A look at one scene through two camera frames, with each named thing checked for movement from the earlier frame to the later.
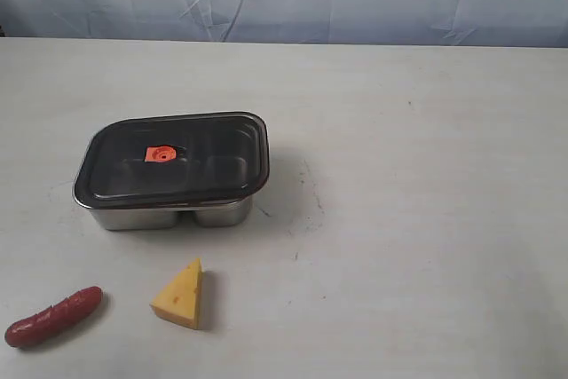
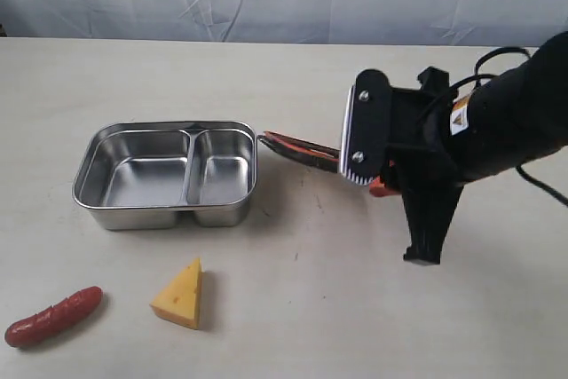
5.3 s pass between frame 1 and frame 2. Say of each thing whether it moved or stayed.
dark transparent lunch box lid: moved
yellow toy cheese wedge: stayed
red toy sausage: stayed
